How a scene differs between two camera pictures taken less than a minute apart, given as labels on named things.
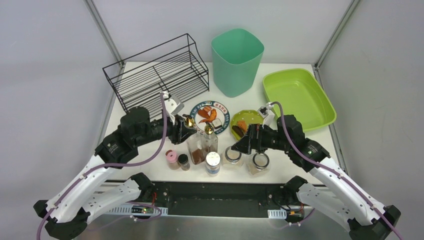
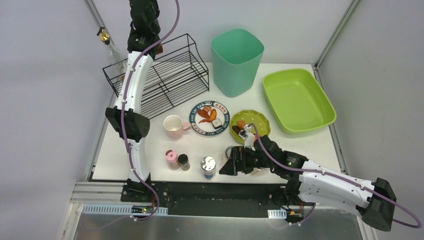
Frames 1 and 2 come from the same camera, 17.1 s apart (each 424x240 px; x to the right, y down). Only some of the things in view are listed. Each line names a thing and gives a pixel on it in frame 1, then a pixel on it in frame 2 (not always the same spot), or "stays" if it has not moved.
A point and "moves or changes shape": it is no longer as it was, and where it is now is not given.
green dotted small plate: x=250 y=117 stays
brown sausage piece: x=203 y=113 stays
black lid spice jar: x=183 y=161 stays
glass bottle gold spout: x=209 y=142 -> x=159 y=49
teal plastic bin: x=236 y=57 stays
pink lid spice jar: x=172 y=158 stays
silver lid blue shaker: x=212 y=161 moves or changes shape
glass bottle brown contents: x=195 y=144 -> x=116 y=57
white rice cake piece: x=216 y=123 stays
